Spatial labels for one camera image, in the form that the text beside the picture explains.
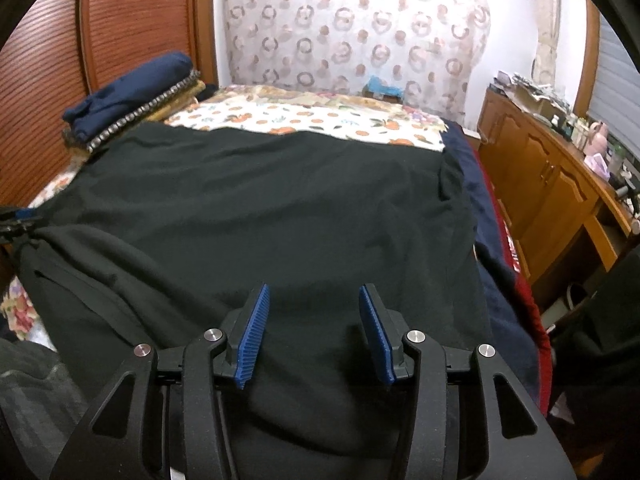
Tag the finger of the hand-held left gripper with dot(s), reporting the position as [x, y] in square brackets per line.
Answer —
[17, 215]
[15, 232]

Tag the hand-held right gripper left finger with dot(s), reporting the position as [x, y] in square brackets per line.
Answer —
[252, 340]

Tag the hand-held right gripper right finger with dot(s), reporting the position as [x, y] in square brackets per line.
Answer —
[377, 340]

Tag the black printed t-shirt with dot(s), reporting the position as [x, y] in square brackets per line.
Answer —
[250, 200]

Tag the navy and red blanket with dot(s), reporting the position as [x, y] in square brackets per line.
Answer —
[505, 310]

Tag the dark cloth with round trim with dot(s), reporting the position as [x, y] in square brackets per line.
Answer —
[131, 119]

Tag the navy folded garment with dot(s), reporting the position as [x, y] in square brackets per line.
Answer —
[130, 90]

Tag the dark grey cloth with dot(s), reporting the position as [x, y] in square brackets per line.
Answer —
[35, 400]

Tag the white bin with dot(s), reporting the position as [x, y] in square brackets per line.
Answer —
[570, 305]

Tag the mustard folded cloth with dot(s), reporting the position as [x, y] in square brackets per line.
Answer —
[192, 92]

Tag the orange fruit print sheet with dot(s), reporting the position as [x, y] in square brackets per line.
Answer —
[325, 120]

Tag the wooden sideboard cabinet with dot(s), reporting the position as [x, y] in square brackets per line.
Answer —
[540, 180]

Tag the floral blanket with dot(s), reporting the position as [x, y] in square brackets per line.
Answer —
[280, 94]

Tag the blue object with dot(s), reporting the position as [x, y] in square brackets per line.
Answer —
[385, 87]

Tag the pink packet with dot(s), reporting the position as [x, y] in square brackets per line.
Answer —
[597, 165]

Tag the pile of boxes and papers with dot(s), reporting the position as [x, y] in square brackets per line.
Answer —
[530, 95]

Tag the pink jug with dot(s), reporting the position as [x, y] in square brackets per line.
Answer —
[597, 135]

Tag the circle pattern curtain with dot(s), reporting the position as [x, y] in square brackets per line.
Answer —
[350, 25]

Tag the lace curtain strip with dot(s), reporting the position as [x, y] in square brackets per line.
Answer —
[545, 35]

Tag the window blind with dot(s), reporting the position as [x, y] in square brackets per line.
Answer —
[615, 75]

